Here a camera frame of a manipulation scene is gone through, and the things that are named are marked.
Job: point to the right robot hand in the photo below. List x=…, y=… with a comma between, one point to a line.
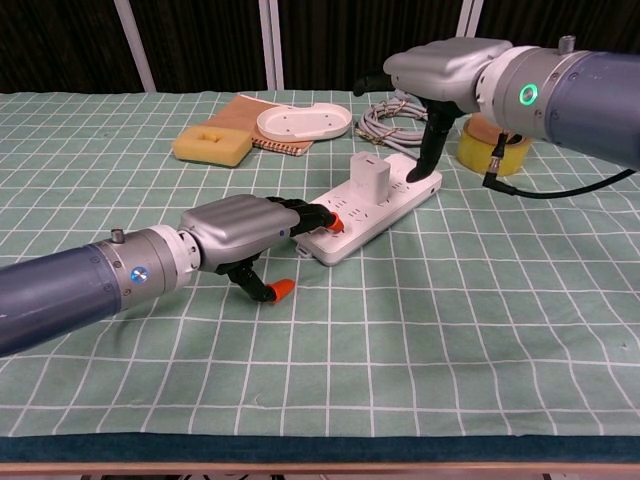
x=445, y=70

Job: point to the dark teal table underlay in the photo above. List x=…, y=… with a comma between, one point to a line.
x=320, y=449

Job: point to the green checked tablecloth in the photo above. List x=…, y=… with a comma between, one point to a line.
x=400, y=325

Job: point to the white oval plastic tray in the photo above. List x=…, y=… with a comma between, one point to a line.
x=300, y=122

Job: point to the brown spiral notebook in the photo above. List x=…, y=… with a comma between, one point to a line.
x=235, y=112

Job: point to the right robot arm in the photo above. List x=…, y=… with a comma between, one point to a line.
x=590, y=100

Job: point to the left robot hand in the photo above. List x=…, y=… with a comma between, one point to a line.
x=235, y=225

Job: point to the yellow sponge block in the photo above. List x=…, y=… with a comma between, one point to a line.
x=235, y=150

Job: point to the dark slatted screen panel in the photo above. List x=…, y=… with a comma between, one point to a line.
x=205, y=45
x=340, y=45
x=560, y=20
x=55, y=45

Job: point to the white power strip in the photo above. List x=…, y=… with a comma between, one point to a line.
x=370, y=225

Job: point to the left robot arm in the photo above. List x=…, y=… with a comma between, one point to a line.
x=60, y=290

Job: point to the yellow adhesive tape roll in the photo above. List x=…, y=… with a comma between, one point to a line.
x=472, y=152

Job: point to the white plug adapter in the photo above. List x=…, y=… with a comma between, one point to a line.
x=367, y=177

